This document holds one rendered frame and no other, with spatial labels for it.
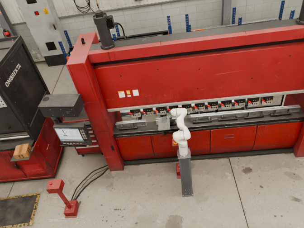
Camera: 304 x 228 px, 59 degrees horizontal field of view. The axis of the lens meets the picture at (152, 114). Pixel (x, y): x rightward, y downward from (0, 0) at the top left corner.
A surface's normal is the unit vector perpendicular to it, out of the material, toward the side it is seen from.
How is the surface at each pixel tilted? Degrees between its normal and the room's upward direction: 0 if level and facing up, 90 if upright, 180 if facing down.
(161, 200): 0
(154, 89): 90
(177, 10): 90
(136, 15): 90
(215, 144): 90
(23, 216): 1
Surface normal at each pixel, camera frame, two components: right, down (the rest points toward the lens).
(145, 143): -0.01, 0.68
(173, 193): -0.14, -0.73
